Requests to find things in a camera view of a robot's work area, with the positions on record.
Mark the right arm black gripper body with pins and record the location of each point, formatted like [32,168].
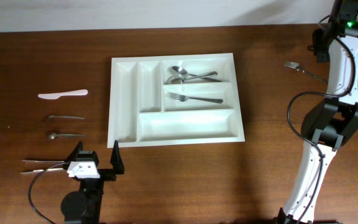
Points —
[319,45]

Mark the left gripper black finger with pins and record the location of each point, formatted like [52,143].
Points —
[72,156]
[116,160]

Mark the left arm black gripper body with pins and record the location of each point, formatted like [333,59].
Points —
[97,184]

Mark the metal spoon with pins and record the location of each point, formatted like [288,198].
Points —
[190,77]
[180,71]

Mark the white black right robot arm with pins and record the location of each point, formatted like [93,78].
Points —
[333,121]

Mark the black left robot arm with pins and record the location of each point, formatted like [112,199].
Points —
[84,205]

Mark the small metal teaspoon left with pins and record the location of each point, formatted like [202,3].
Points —
[53,135]

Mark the small metal fork left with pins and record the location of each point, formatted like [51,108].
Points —
[50,117]

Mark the white plastic knife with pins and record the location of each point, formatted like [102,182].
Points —
[55,96]

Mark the white plastic cutlery tray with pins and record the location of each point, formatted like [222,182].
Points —
[173,100]

